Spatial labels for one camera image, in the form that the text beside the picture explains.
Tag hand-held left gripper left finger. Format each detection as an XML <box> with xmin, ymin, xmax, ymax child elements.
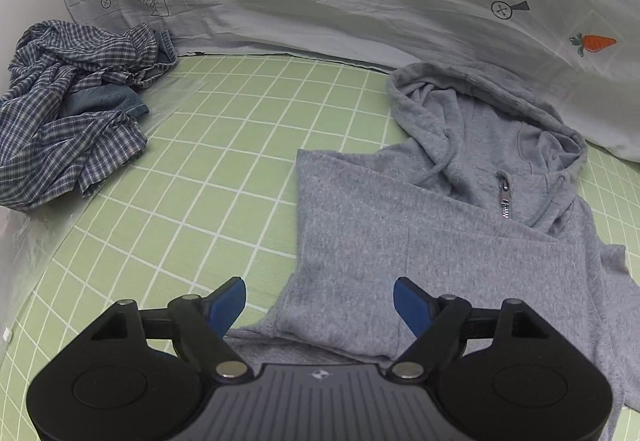
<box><xmin>89</xmin><ymin>277</ymin><xmax>253</xmax><ymax>382</ymax></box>

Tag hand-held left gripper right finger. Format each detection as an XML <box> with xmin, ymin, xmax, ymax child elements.
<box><xmin>390</xmin><ymin>277</ymin><xmax>551</xmax><ymax>381</ymax></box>

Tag grey zip hoodie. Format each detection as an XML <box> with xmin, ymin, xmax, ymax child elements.
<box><xmin>225</xmin><ymin>62</ymin><xmax>628</xmax><ymax>441</ymax></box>

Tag green grid mat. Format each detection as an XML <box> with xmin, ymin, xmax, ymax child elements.
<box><xmin>0</xmin><ymin>52</ymin><xmax>640</xmax><ymax>441</ymax></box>

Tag clear plastic zip bag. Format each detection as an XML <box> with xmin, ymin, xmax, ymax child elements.
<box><xmin>0</xmin><ymin>66</ymin><xmax>211</xmax><ymax>347</ymax></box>

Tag blue plaid shirt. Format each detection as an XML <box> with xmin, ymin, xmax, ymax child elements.
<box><xmin>0</xmin><ymin>20</ymin><xmax>178</xmax><ymax>212</ymax></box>

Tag blue denim jeans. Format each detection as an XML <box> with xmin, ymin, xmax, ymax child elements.
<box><xmin>59</xmin><ymin>28</ymin><xmax>178</xmax><ymax>122</ymax></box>

